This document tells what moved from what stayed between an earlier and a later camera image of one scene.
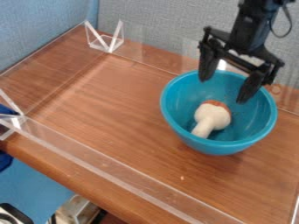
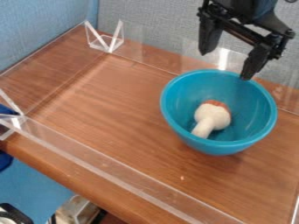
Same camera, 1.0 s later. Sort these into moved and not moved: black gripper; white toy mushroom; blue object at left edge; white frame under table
Moved: black gripper
Not moved: white toy mushroom; white frame under table; blue object at left edge
